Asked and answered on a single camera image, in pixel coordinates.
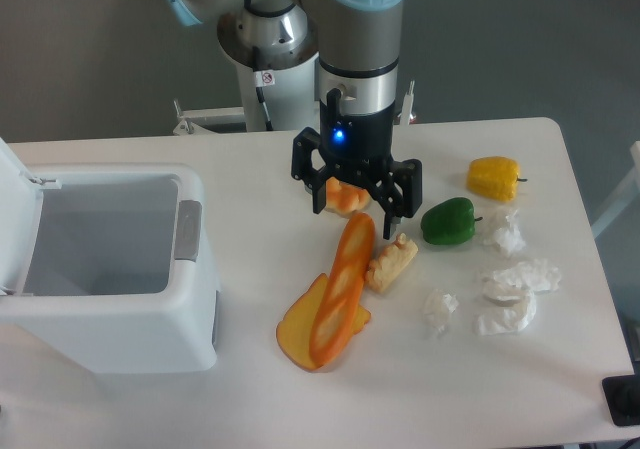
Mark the crumpled white tissue small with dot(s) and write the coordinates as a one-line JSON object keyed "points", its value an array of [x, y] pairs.
{"points": [[438, 309]]}

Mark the white bin lid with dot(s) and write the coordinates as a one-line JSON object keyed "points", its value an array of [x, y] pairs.
{"points": [[22, 197]]}

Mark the long orange baguette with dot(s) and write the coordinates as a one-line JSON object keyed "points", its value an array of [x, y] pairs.
{"points": [[342, 291]]}

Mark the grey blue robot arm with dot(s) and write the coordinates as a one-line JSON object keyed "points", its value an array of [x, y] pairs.
{"points": [[353, 37]]}

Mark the crumpled white tissue upper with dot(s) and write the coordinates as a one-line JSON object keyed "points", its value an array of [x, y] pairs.
{"points": [[502, 232]]}

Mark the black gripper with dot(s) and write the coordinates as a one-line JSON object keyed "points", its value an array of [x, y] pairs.
{"points": [[356, 148]]}

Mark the green bell pepper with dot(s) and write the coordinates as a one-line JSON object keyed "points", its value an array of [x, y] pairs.
{"points": [[451, 222]]}

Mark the flat orange bread slice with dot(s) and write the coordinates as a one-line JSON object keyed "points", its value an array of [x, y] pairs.
{"points": [[294, 330]]}

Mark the crumpled white tissue lower right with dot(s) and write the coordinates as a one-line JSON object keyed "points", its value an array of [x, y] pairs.
{"points": [[512, 310]]}

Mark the black device at edge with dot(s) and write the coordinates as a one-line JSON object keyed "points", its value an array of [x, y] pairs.
{"points": [[622, 398]]}

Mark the orange croissant bread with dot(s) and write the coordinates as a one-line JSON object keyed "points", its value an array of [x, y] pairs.
{"points": [[345, 199]]}

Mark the white trash bin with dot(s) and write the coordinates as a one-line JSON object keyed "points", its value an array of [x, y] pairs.
{"points": [[122, 278]]}

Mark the yellow bell pepper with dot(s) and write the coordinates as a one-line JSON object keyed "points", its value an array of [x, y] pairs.
{"points": [[494, 177]]}

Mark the white frame at right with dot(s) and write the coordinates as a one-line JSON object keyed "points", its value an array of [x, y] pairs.
{"points": [[620, 198]]}

